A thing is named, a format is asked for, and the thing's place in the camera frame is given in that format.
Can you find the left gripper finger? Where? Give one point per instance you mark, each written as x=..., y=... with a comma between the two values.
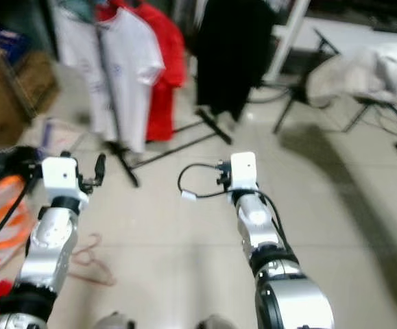
x=100, y=168
x=63, y=155

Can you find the black t-shirt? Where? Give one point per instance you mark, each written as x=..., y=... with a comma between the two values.
x=232, y=55

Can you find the white flat carton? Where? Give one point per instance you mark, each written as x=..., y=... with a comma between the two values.
x=64, y=133

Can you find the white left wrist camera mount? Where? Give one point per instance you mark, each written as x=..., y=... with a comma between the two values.
x=61, y=175

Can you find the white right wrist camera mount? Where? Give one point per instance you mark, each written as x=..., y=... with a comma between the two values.
x=244, y=170

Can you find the black fluffy cloth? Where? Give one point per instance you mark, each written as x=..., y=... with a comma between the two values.
x=13, y=161

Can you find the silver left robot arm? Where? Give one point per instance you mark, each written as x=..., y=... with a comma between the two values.
x=51, y=240

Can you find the robot left leg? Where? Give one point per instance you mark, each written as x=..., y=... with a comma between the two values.
x=112, y=322

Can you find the white post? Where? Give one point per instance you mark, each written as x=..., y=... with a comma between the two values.
x=287, y=38

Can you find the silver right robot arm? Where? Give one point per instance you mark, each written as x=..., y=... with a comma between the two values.
x=256, y=219

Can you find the chrome garment rack black base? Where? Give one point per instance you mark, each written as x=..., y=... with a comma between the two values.
x=215, y=127

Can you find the blue printed box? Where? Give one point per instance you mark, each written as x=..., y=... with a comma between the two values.
x=27, y=44

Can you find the brown cardboard box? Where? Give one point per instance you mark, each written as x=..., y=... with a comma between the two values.
x=6, y=103

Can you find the white t-shirt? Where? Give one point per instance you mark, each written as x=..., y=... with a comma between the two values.
x=123, y=68

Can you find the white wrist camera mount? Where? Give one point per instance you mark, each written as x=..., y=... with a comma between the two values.
x=244, y=170
x=61, y=175

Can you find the red plastic hanger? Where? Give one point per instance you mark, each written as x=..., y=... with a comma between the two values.
x=107, y=277

